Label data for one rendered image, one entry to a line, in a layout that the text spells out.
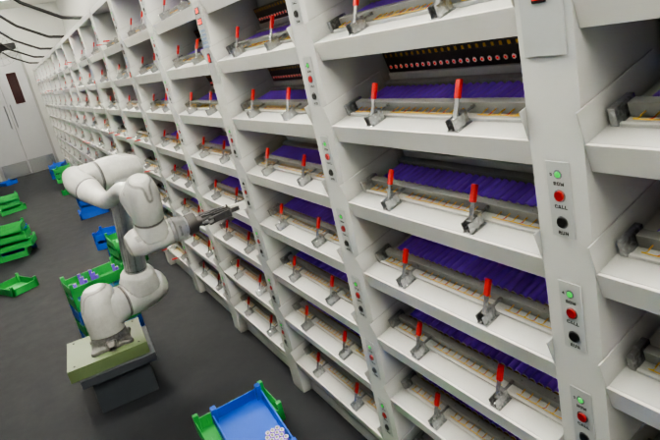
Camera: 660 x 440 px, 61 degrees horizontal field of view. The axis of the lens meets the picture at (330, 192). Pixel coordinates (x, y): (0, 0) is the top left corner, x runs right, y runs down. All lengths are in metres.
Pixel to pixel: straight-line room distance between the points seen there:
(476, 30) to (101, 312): 2.12
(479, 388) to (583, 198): 0.61
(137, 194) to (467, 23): 1.26
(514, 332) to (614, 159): 0.45
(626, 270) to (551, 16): 0.38
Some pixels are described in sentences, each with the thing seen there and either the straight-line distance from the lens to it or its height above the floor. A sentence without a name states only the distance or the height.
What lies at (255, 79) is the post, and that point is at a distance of 2.06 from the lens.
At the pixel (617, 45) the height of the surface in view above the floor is 1.27.
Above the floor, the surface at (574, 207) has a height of 1.05.
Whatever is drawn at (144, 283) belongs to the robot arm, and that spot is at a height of 0.47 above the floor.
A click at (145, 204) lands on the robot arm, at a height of 0.97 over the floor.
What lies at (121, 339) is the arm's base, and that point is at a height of 0.28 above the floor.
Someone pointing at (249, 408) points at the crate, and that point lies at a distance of 2.30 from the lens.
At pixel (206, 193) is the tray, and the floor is 0.76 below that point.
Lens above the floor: 1.38
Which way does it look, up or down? 16 degrees down
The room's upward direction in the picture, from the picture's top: 13 degrees counter-clockwise
